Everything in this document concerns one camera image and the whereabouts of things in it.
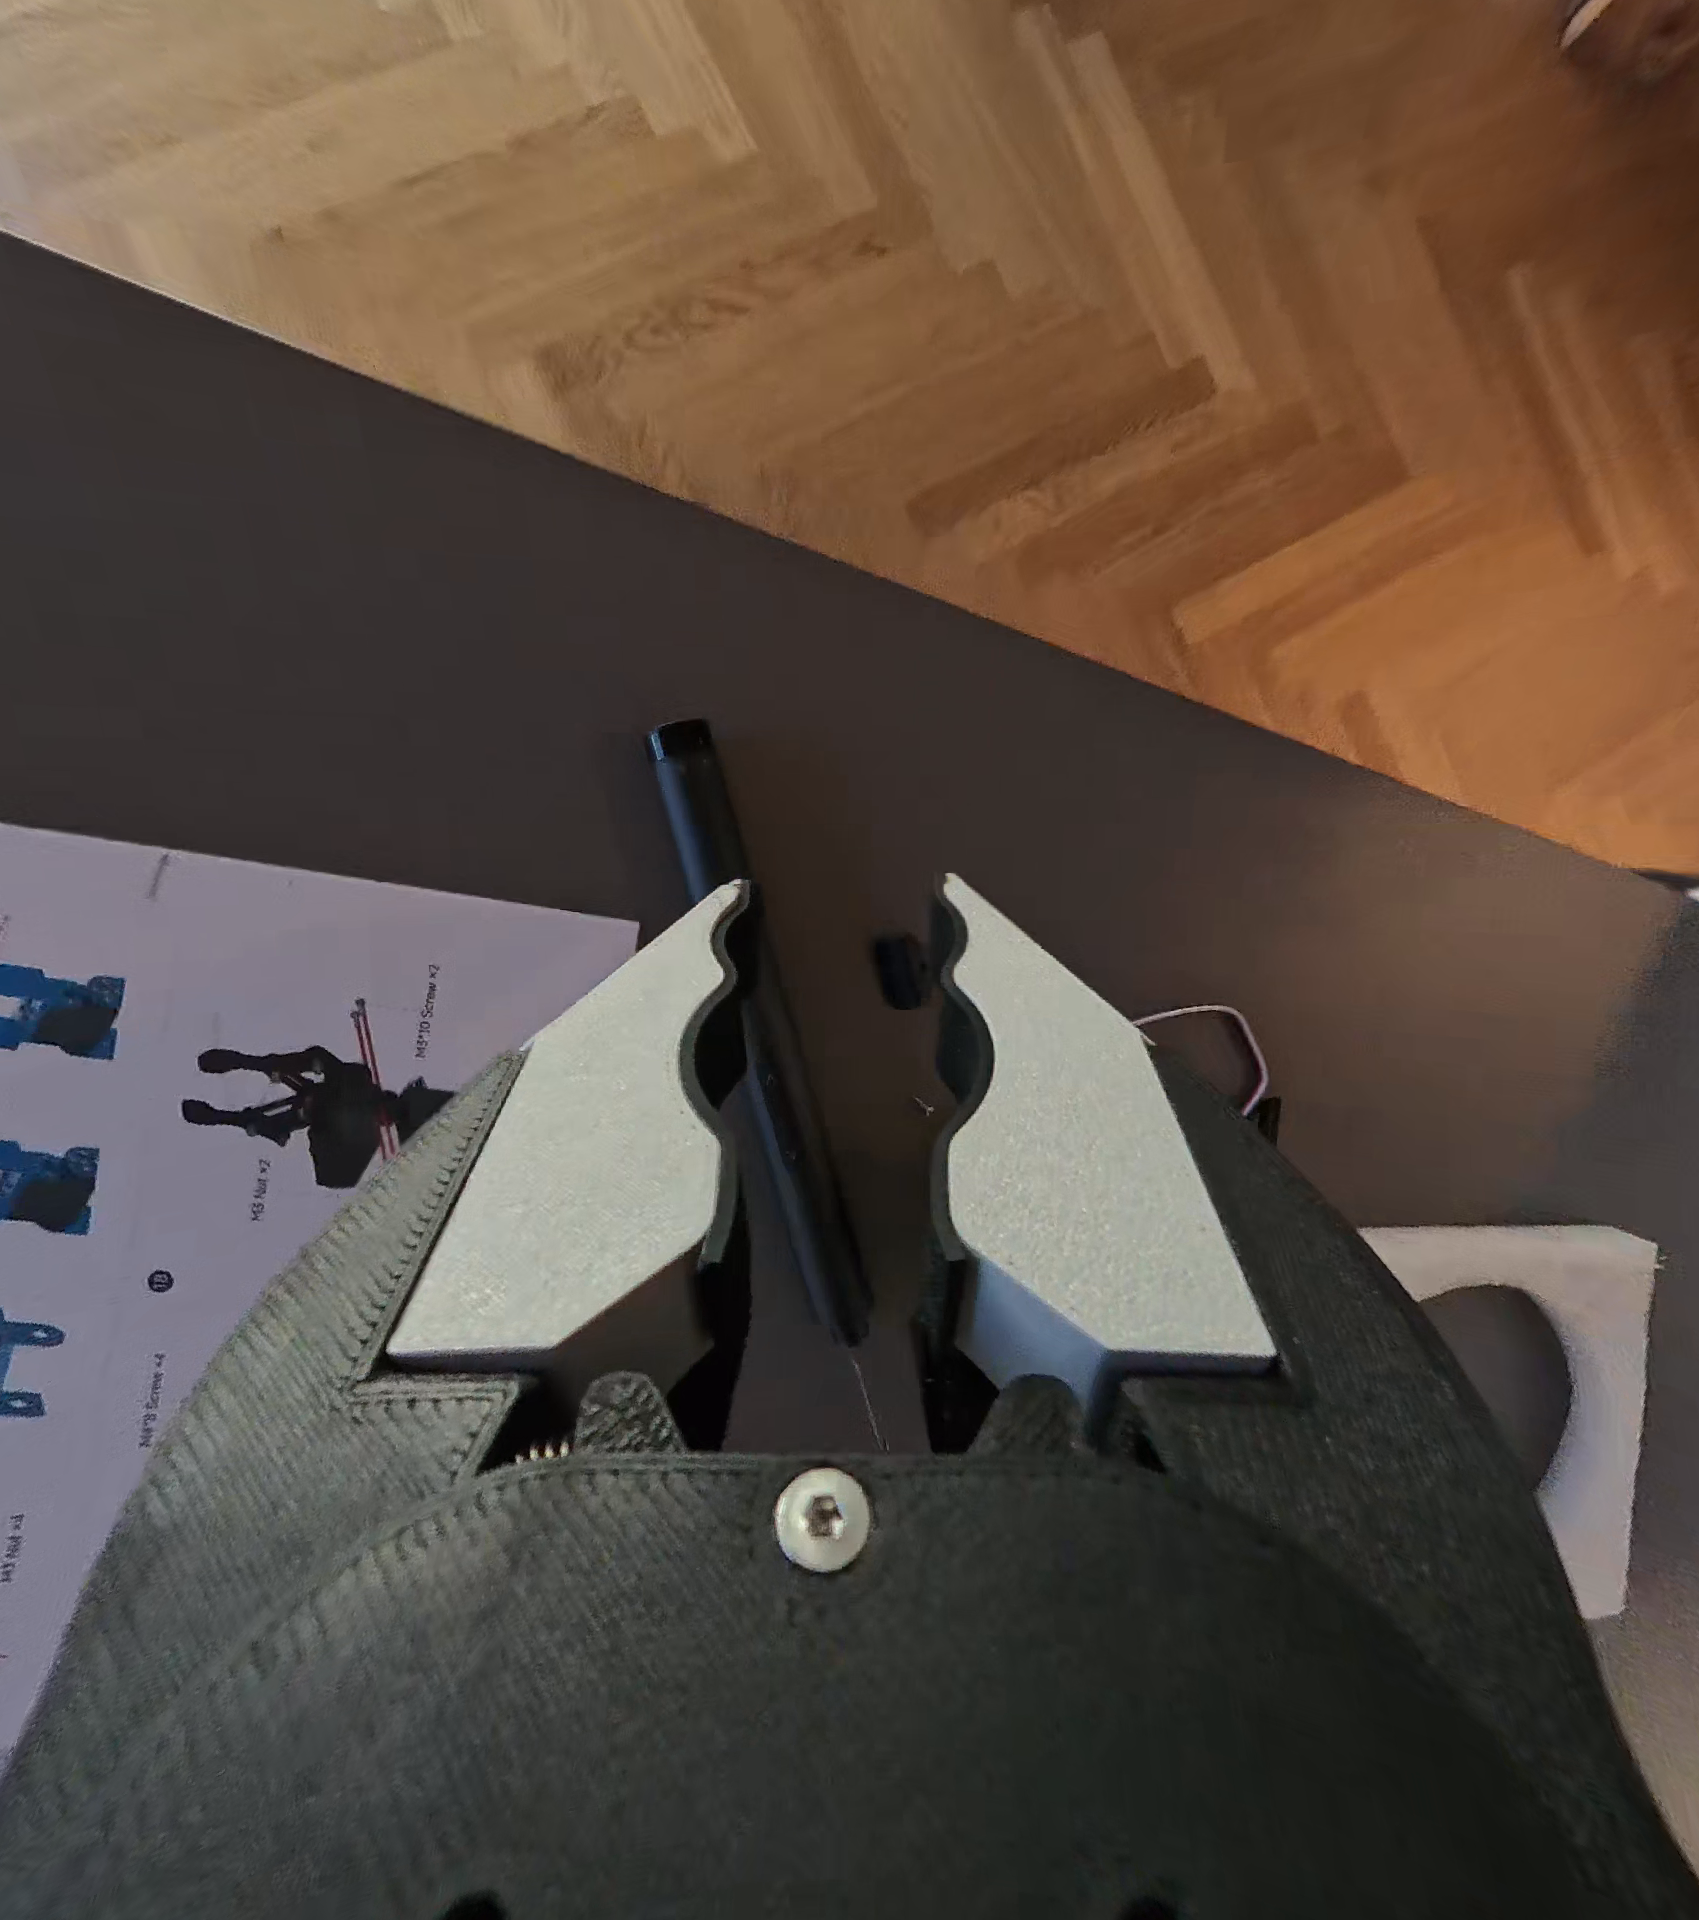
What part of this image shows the printed instruction sheet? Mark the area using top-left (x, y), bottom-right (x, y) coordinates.
top-left (0, 805), bottom-right (641, 1758)

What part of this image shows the black precision screwdriver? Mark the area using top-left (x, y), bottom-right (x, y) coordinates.
top-left (643, 719), bottom-right (893, 1454)

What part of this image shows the white foam piece with cutout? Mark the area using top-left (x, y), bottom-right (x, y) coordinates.
top-left (1351, 1221), bottom-right (1660, 1622)

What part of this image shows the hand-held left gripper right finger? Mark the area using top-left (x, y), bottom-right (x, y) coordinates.
top-left (931, 871), bottom-right (1281, 1424)

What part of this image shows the wood edged desk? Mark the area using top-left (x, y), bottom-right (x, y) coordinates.
top-left (0, 185), bottom-right (1699, 1920)

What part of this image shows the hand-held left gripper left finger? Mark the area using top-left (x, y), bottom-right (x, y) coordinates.
top-left (381, 881), bottom-right (753, 1382)

